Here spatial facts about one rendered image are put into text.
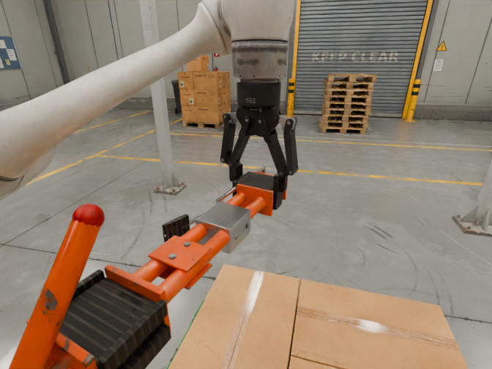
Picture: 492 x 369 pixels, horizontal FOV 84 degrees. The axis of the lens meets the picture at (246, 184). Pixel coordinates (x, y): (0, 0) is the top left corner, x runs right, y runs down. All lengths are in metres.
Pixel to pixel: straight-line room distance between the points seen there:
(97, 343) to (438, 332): 1.28
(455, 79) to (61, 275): 10.23
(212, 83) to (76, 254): 6.93
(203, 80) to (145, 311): 6.99
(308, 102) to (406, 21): 3.26
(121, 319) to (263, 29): 0.40
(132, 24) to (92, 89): 10.75
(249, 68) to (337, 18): 9.01
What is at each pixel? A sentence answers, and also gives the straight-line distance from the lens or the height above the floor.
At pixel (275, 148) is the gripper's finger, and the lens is 0.49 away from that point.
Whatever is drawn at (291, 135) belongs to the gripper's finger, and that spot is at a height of 1.39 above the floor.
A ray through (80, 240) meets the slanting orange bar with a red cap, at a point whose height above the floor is 1.37.
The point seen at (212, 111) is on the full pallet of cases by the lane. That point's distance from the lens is 7.22.
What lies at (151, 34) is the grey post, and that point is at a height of 1.79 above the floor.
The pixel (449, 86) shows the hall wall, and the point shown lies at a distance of 10.26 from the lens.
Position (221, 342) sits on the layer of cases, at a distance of 1.19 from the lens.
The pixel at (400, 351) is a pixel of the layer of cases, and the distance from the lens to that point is 1.29.
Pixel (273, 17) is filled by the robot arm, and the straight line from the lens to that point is 0.45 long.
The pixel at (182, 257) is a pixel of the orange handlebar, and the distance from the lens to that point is 0.36.
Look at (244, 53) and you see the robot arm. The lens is 0.46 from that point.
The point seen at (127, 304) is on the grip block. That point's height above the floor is 1.28.
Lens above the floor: 1.50
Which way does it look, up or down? 24 degrees down
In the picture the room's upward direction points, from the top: straight up
